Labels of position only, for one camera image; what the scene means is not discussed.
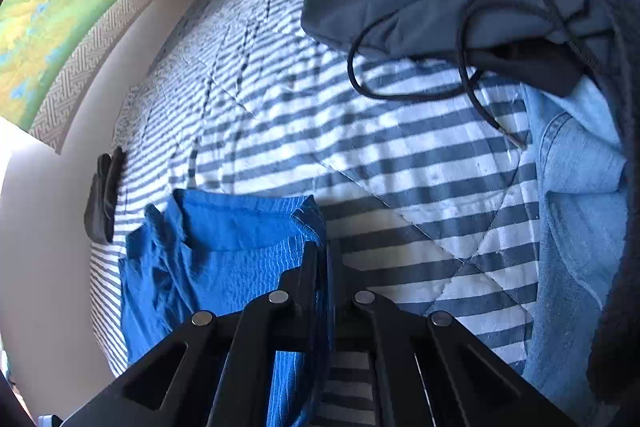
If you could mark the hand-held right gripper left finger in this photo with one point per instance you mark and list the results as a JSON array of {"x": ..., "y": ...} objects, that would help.
[{"x": 311, "y": 268}]

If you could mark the dark fuzzy garment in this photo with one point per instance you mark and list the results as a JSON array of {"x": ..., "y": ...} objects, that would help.
[{"x": 620, "y": 157}]

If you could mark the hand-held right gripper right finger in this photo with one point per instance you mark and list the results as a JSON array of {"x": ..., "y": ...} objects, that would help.
[{"x": 334, "y": 267}]

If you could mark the green yellow wall poster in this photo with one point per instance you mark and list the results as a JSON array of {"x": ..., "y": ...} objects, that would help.
[{"x": 65, "y": 7}]

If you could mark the bright blue cloth garment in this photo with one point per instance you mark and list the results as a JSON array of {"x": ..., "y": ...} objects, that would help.
[{"x": 220, "y": 252}]

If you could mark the light blue denim garment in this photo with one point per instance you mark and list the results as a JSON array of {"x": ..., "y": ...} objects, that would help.
[{"x": 570, "y": 207}]

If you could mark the black gloves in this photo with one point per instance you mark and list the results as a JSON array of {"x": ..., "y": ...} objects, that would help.
[{"x": 102, "y": 199}]

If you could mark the striped blue white bedspread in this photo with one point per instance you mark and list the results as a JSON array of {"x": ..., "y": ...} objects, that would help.
[{"x": 310, "y": 107}]

